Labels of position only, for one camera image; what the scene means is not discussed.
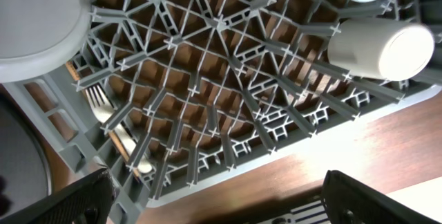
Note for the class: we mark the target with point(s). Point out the black round tray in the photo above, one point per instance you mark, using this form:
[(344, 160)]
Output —
[(25, 173)]

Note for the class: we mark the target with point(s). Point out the grey dishwasher rack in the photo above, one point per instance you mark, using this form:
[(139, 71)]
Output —
[(207, 90)]

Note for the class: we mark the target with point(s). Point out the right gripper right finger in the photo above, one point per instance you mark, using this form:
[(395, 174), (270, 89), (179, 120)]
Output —
[(348, 201)]

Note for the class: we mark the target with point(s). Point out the grey plate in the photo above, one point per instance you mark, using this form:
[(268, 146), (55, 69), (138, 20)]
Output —
[(38, 36)]

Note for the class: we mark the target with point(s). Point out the cream cup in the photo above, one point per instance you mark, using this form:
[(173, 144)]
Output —
[(381, 49)]

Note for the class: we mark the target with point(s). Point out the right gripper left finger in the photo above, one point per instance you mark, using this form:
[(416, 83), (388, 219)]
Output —
[(88, 201)]

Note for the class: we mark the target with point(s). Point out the wooden chopstick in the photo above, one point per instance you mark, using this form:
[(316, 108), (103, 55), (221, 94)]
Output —
[(103, 110)]

